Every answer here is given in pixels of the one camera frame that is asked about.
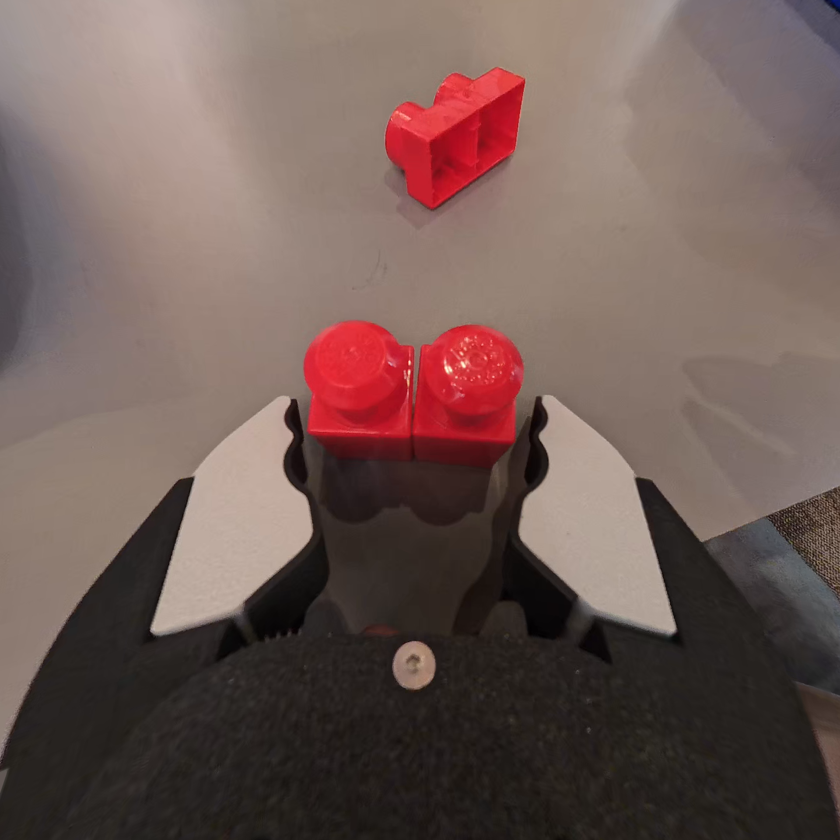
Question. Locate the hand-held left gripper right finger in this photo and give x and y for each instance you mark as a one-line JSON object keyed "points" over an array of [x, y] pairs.
{"points": [[604, 538]]}

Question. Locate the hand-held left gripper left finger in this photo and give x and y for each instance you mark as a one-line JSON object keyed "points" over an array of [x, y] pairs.
{"points": [[230, 538]]}

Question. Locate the red mega block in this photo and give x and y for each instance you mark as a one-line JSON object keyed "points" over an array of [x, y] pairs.
{"points": [[453, 138], [357, 387], [470, 394]]}

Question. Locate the person's jeans leg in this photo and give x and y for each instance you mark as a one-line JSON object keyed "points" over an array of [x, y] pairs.
{"points": [[788, 604]]}

